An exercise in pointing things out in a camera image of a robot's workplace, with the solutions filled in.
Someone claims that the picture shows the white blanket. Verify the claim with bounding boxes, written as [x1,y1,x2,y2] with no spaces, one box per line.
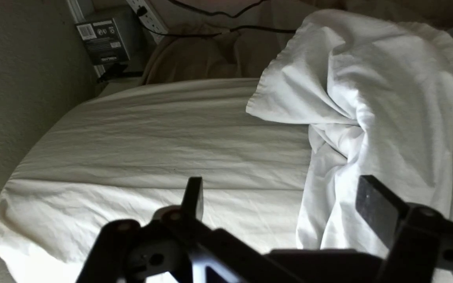
[247,10,453,255]

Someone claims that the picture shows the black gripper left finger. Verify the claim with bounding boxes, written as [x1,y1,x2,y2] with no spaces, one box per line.
[76,177,304,283]

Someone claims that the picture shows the white power strip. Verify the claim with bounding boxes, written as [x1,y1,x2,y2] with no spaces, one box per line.
[126,0,169,35]

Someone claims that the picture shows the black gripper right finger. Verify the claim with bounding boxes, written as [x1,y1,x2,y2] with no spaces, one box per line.
[356,175,453,283]

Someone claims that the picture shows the black cable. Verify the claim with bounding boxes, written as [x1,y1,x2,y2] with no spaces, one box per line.
[153,0,298,40]

